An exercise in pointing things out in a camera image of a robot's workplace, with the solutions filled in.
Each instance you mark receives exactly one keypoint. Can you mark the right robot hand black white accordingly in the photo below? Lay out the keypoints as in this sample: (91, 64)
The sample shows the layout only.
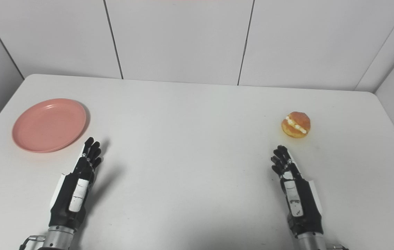
(297, 194)

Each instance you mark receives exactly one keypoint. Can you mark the pink round plate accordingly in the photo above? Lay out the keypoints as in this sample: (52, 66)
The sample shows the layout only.
(49, 125)

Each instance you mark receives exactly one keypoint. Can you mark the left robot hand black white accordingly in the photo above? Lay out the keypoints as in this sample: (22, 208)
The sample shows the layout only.
(77, 189)

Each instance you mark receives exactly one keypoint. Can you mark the cream puff pastry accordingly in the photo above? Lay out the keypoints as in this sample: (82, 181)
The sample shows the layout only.
(296, 124)

